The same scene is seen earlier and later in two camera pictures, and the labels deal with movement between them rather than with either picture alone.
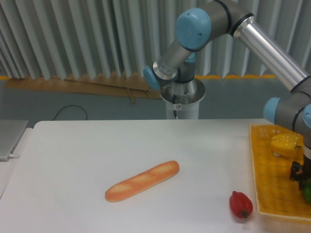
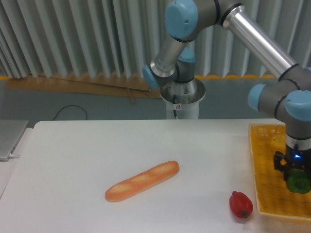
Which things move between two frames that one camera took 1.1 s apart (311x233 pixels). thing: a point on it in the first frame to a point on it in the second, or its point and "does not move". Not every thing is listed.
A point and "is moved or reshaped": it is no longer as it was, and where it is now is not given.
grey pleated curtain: [44, 39] does not move
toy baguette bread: [121, 189] does not move
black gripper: [300, 173] to [295, 158]
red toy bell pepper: [240, 204] does not move
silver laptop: [11, 131] does not move
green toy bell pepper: [306, 190] is moved or reshaped
